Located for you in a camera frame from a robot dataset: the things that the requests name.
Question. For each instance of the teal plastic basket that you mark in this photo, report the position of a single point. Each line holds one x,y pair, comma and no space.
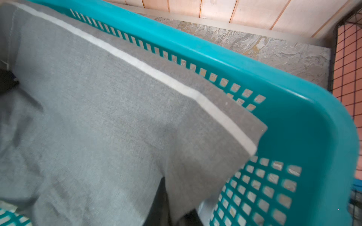
302,171

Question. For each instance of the plain grey pillowcase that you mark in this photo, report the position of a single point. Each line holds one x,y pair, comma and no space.
96,123

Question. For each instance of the black wire desk organizer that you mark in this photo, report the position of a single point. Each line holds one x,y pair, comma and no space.
345,79

